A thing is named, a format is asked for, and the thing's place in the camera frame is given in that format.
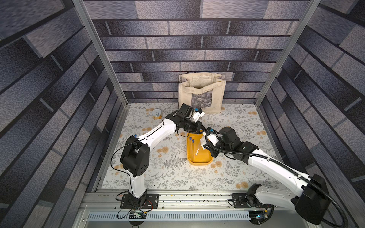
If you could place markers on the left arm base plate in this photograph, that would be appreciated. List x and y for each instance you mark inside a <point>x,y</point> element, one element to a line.
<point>146,201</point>

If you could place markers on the white wipe cloth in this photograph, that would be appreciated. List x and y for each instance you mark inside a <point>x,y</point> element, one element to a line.
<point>203,143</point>

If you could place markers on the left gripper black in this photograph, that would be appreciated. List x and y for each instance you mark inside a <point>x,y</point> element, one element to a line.
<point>198,125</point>

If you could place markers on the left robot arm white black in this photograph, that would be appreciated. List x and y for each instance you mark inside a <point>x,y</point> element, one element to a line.
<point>136,152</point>

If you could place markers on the beige canvas tote bag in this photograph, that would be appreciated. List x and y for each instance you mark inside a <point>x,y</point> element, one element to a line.
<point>202,90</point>

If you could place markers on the aluminium mounting rail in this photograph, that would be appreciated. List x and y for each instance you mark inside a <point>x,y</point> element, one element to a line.
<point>176,209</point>

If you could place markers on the left controller board with wires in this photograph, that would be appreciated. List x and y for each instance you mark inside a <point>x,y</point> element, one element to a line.
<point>135,216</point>

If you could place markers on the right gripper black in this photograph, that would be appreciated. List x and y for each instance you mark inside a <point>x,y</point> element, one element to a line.
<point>211,147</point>

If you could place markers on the right controller board green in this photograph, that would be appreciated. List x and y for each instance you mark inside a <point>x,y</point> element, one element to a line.
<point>257,217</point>

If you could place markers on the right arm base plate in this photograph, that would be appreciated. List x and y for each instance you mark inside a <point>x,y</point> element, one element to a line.
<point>242,201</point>

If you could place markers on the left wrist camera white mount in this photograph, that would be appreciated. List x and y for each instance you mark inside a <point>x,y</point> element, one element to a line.
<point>198,113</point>

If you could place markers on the yellow plastic tray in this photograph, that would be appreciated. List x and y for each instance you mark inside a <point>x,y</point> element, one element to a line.
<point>204,157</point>

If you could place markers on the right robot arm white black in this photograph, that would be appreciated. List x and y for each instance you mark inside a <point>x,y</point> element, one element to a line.
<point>307,195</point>

